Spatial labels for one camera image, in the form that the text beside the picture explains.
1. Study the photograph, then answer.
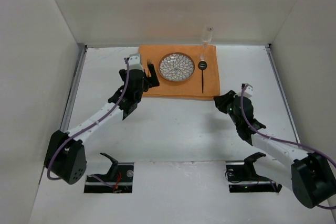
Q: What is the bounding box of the patterned ceramic plate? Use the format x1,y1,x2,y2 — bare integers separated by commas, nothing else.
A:
158,52,195,82

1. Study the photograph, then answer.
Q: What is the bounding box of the orange cloth placemat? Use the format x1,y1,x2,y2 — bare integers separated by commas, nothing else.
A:
138,45,221,100

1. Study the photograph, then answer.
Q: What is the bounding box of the black slotted spoon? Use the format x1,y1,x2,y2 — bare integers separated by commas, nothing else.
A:
198,60,207,93

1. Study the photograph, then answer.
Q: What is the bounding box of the clear wine glass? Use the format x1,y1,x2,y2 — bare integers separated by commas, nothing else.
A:
199,25,213,61

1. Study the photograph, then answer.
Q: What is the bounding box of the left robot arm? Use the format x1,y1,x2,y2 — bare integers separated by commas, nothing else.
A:
44,62,160,185

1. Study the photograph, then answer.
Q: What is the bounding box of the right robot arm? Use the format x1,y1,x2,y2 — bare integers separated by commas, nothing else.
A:
214,85,335,209

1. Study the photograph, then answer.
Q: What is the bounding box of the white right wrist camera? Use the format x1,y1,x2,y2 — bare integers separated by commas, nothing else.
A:
240,83,253,98

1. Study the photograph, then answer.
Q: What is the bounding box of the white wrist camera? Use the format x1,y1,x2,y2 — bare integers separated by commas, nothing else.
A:
240,83,253,98
128,53,143,71

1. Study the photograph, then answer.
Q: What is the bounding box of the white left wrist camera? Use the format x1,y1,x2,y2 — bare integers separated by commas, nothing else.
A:
128,53,143,71

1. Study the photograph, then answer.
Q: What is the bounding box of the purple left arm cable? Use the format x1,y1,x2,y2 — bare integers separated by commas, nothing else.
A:
46,57,131,182

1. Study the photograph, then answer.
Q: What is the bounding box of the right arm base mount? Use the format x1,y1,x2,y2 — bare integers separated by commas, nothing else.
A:
225,152,282,193

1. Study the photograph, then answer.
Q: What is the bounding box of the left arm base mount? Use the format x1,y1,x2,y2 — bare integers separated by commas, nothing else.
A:
83,153,134,194

